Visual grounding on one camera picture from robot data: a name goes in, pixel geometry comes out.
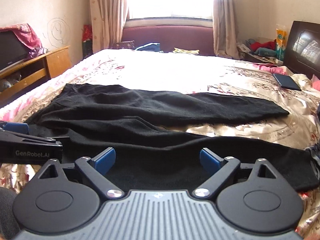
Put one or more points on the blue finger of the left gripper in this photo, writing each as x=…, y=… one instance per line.
x=15, y=127

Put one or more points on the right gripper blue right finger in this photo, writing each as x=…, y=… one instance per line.
x=221, y=173

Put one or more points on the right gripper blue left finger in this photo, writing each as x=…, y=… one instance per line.
x=94, y=171

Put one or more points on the black pants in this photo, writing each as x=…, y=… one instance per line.
x=144, y=128

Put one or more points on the wooden tv cabinet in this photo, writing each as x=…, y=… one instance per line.
x=24, y=76

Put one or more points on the black television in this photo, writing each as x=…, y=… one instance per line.
x=12, y=49

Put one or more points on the pink cloth on television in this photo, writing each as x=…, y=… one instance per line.
x=27, y=36

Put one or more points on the floral satin bedspread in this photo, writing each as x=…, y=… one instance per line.
x=189, y=74

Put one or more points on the black smartphone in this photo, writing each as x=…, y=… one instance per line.
x=286, y=82

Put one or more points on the red bag by curtain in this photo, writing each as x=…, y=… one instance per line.
x=87, y=41

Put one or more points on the yellow cloth on sofa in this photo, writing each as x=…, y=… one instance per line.
x=184, y=51

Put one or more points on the cluttered nightstand clothes pile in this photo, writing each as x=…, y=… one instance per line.
x=260, y=51

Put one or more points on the right beige curtain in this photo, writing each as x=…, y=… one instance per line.
x=224, y=29

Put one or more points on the beige curtain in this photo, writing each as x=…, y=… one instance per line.
x=224, y=29
x=108, y=18

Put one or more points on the maroon sofa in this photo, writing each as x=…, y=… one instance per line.
x=173, y=36

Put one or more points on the blue cloth on sofa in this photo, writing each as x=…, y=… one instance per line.
x=153, y=46

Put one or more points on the dark wooden headboard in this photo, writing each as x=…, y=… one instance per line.
x=303, y=49

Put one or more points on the yellow green snack bag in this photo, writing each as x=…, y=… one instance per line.
x=281, y=41

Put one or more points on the left beige curtain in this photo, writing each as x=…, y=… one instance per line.
x=108, y=18

